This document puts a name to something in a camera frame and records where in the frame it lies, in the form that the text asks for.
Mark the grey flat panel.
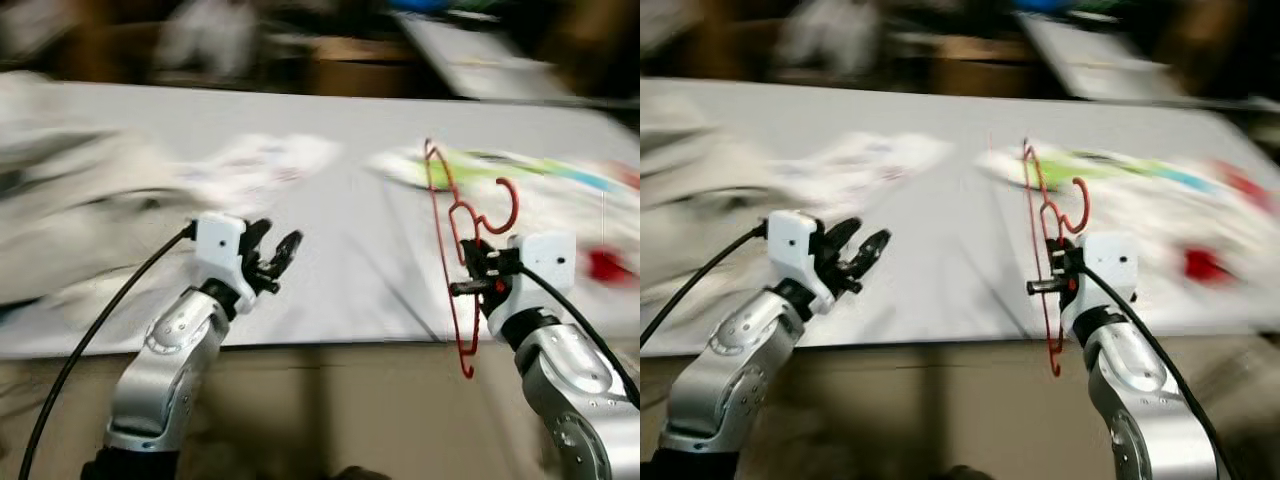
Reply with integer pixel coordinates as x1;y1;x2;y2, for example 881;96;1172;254
1015;12;1201;101
395;12;576;101

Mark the white garment small print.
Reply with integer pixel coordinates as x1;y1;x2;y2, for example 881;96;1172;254
770;130;951;216
185;133;341;216

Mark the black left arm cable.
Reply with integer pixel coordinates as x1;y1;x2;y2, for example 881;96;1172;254
18;225;198;480
640;225;769;349

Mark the white garment colourful print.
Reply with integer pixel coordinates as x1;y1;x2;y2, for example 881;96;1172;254
975;140;1280;291
368;145;641;291

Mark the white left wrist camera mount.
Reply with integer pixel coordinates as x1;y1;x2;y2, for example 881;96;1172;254
766;210;827;301
193;212;249;293

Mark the red wire hanger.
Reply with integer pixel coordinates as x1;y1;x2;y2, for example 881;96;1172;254
422;138;521;379
1020;138;1091;378

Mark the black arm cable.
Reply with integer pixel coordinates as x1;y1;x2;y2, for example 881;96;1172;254
518;265;641;406
1083;262;1229;480
640;225;769;349
18;225;198;480

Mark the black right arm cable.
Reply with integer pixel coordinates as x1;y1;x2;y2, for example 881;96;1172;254
1083;262;1229;480
518;265;641;406

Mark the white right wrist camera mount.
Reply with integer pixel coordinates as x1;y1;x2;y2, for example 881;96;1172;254
508;231;579;316
1072;231;1141;309

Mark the white clothes pile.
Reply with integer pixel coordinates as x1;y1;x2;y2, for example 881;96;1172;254
640;95;801;291
0;72;196;306

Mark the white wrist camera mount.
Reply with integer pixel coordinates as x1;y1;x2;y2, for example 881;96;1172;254
193;212;249;293
1072;231;1141;309
766;210;827;301
508;231;579;316

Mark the brown cardboard box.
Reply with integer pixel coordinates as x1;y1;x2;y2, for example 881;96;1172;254
930;35;1041;96
310;35;421;96

